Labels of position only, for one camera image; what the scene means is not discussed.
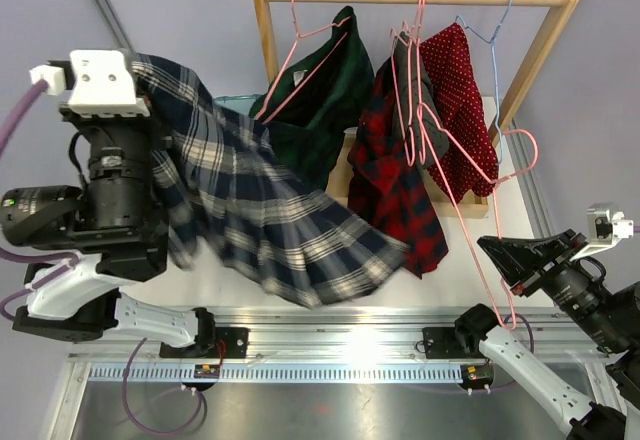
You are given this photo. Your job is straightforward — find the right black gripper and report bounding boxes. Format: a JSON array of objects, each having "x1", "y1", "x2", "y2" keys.
[{"x1": 479, "y1": 225, "x2": 631, "y2": 349}]

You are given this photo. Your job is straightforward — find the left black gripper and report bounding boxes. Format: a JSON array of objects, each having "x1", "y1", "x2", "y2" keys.
[{"x1": 63, "y1": 91, "x2": 176, "y2": 239}]

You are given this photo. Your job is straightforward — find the navy white plaid skirt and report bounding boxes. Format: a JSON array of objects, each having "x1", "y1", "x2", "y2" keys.
[{"x1": 131, "y1": 53, "x2": 407, "y2": 308}]

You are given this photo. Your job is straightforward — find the pink wire hanger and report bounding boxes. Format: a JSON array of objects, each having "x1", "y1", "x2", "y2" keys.
[{"x1": 416, "y1": 103, "x2": 540, "y2": 331}]

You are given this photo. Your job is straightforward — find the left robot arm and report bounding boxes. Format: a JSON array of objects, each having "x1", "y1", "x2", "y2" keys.
[{"x1": 1, "y1": 106, "x2": 217, "y2": 358}]

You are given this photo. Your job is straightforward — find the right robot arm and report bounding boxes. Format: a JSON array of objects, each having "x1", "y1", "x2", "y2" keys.
[{"x1": 453, "y1": 230, "x2": 639, "y2": 439}]

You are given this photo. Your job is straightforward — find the red polka dot skirt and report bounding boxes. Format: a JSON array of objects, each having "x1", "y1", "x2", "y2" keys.
[{"x1": 419, "y1": 23, "x2": 499, "y2": 202}]

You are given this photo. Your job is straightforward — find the red plaid skirt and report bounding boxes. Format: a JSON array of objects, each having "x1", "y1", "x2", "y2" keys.
[{"x1": 347, "y1": 61, "x2": 448, "y2": 278}]

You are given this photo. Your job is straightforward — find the grey dotted skirt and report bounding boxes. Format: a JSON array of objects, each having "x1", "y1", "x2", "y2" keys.
[{"x1": 392, "y1": 42, "x2": 449, "y2": 169}]

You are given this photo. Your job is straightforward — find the pink hanger pair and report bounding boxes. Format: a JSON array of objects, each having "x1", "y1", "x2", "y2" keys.
[{"x1": 390, "y1": 0, "x2": 428, "y2": 167}]

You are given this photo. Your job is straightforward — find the green plaid skirt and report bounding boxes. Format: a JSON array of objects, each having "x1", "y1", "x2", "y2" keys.
[{"x1": 249, "y1": 6, "x2": 374, "y2": 190}]

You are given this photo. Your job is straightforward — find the pink hanger of green skirt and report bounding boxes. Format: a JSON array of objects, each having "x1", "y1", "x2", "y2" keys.
[{"x1": 253, "y1": 0, "x2": 350, "y2": 124}]

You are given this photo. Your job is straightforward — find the wooden clothes rack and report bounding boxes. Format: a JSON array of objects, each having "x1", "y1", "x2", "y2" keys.
[{"x1": 253, "y1": 0, "x2": 580, "y2": 144}]

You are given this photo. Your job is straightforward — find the blue plastic basin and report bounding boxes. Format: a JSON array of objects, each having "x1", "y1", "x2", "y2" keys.
[{"x1": 214, "y1": 94, "x2": 260, "y2": 115}]

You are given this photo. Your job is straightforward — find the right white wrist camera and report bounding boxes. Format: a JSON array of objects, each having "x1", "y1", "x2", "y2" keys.
[{"x1": 572, "y1": 203, "x2": 639, "y2": 261}]

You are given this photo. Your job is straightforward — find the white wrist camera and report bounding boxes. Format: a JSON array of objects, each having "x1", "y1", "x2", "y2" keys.
[
  {"x1": 29, "y1": 49, "x2": 150, "y2": 118},
  {"x1": 572, "y1": 203, "x2": 639, "y2": 261}
]

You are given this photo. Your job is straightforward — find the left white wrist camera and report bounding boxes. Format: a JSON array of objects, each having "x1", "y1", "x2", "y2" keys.
[{"x1": 29, "y1": 49, "x2": 150, "y2": 118}]

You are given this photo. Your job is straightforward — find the right black mount plate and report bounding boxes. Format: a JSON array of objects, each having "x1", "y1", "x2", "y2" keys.
[{"x1": 422, "y1": 327, "x2": 484, "y2": 360}]

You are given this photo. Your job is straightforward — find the black mount plate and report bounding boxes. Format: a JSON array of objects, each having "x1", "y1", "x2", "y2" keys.
[
  {"x1": 422, "y1": 327, "x2": 484, "y2": 360},
  {"x1": 159, "y1": 326, "x2": 249, "y2": 360}
]

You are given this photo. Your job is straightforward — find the left black mount plate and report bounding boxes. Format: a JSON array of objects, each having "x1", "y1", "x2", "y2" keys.
[{"x1": 159, "y1": 326, "x2": 249, "y2": 360}]

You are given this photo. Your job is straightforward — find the aluminium rail base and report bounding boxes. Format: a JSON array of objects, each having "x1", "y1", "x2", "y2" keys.
[{"x1": 67, "y1": 109, "x2": 611, "y2": 384}]

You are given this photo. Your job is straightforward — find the blue wire hanger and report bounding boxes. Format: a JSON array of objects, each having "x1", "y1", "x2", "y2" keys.
[{"x1": 455, "y1": 0, "x2": 513, "y2": 165}]

